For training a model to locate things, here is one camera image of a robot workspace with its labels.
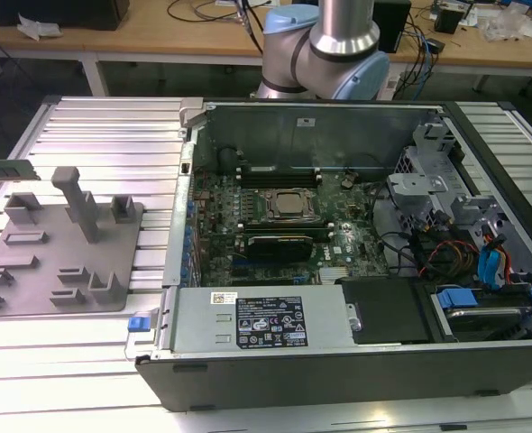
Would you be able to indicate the green RAM stick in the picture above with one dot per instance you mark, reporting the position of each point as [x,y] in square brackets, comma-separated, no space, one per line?
[4,170]

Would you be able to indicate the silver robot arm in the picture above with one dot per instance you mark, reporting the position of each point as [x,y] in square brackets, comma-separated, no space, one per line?
[329,49]

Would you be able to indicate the black RAM slot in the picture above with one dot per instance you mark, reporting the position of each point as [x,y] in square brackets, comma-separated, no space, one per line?
[284,223]
[279,182]
[279,173]

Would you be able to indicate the silver CPU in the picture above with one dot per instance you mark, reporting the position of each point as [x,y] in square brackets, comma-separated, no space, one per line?
[292,203]

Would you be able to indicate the black graphics card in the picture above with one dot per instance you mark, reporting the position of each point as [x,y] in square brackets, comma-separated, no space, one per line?
[279,248]

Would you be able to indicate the round coin battery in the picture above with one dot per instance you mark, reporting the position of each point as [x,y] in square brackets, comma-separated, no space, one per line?
[347,182]

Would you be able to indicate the silver chipset heat sink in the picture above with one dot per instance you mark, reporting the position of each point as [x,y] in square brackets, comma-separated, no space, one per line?
[336,275]

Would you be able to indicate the green motherboard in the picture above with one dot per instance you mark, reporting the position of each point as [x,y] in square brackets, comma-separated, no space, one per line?
[360,234]

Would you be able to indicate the grey power supply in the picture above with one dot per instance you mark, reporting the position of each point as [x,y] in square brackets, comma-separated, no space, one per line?
[203,325]

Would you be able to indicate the grey case hinge lever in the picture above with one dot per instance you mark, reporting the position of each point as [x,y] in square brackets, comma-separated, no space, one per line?
[191,110]

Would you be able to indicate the black disk bay cover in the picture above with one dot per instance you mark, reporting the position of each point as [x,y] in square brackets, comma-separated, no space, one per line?
[387,311]

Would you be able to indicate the metal drive cage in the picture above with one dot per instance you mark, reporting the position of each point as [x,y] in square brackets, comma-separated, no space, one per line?
[421,185]

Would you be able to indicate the blue case latch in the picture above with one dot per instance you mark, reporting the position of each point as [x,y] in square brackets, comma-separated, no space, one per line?
[139,325]

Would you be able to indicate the black open PC case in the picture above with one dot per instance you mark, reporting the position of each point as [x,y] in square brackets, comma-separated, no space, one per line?
[338,383]

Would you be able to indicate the grey parts rack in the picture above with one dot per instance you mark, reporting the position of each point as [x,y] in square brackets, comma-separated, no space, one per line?
[67,252]

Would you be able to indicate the blue disk carrier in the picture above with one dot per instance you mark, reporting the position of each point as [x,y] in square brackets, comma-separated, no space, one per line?
[457,298]

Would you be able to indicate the wooden desk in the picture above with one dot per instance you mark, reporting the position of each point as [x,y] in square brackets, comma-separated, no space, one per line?
[149,40]

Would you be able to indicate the black hard disk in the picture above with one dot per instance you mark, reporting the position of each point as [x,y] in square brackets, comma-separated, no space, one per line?
[482,320]

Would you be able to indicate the large black box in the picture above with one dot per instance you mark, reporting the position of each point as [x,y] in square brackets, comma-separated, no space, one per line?
[58,13]

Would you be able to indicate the crumpled white paper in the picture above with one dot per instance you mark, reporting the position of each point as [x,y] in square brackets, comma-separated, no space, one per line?
[38,28]

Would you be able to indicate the clear plastic bags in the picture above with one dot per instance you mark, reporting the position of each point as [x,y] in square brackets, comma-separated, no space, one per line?
[505,27]

